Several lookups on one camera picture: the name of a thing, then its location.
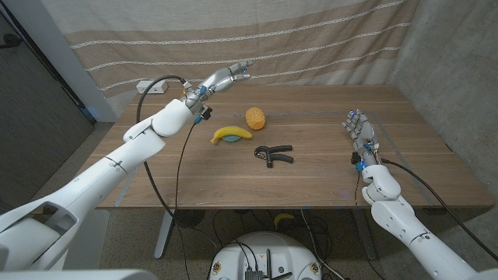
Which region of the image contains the orange bumpy toy fruit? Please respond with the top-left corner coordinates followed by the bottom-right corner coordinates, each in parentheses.
top-left (245, 107), bottom-right (267, 131)

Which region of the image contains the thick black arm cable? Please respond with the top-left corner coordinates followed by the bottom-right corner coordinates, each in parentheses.
top-left (380, 157), bottom-right (498, 262)
top-left (135, 75), bottom-right (219, 252)

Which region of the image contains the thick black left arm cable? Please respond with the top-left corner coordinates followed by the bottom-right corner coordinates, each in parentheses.
top-left (135, 75), bottom-right (219, 252)

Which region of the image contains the yellow banana under table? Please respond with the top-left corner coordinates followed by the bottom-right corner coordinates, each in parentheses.
top-left (273, 212), bottom-right (296, 229)

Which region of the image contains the black hand grip exerciser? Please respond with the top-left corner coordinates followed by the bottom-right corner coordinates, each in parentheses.
top-left (254, 145), bottom-right (295, 169)

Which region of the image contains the round black floor fan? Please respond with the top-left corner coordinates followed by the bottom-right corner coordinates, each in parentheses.
top-left (174, 208), bottom-right (206, 229)

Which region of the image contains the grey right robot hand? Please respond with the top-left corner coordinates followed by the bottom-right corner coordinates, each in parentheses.
top-left (341, 108), bottom-right (381, 169)

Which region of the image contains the white power outlet box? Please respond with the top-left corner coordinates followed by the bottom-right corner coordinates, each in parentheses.
top-left (135, 79), bottom-right (169, 95)

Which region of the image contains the grey table leg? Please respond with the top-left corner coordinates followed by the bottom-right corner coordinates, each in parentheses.
top-left (352, 208), bottom-right (378, 261)

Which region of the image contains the white table leg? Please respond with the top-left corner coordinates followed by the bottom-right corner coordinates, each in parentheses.
top-left (153, 208), bottom-right (177, 261)

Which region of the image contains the brown striped woven mat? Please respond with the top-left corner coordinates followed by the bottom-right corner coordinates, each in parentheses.
top-left (40, 0), bottom-right (421, 117)

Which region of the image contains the white robot torso base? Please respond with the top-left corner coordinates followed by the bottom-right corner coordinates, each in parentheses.
top-left (209, 231), bottom-right (323, 280)

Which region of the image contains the thin black left wrist cable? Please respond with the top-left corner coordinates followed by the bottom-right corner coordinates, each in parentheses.
top-left (174, 121), bottom-right (198, 280)

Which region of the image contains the yellow toy banana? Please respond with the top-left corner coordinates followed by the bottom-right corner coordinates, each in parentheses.
top-left (210, 125), bottom-right (254, 145)

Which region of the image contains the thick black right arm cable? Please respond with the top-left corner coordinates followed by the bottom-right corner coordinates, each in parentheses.
top-left (380, 157), bottom-right (498, 262)

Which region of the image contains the black door handle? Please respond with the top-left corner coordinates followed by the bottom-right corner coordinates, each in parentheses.
top-left (0, 33), bottom-right (23, 50)

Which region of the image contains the dark grey door panel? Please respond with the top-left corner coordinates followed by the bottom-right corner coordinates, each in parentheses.
top-left (0, 11), bottom-right (96, 211)

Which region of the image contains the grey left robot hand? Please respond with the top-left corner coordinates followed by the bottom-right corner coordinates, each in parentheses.
top-left (182, 59), bottom-right (254, 114)

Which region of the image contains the white door frame post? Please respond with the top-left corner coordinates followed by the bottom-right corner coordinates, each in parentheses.
top-left (3, 0), bottom-right (117, 124)

